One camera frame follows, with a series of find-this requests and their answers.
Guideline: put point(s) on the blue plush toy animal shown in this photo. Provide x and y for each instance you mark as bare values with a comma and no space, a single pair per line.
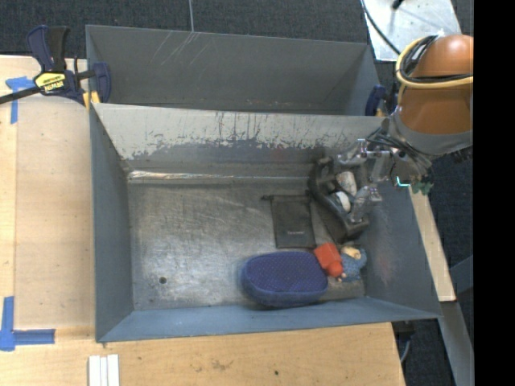
354,265

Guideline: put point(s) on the black flat pouch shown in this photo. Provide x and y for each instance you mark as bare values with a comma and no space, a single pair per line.
293,223

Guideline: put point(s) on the white round piece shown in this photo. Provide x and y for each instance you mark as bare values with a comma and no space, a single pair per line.
342,200
347,181

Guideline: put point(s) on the black plastic holder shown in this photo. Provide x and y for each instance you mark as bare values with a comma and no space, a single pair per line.
324,183

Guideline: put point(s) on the red toy block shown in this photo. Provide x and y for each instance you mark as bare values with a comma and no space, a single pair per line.
329,257

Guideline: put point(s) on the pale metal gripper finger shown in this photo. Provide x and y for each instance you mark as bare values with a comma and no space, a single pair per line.
354,158
364,201

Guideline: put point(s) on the grey metal bin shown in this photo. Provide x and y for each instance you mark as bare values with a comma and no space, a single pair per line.
193,231

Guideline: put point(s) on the blue dotted cushion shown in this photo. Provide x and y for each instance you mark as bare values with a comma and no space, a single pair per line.
283,278

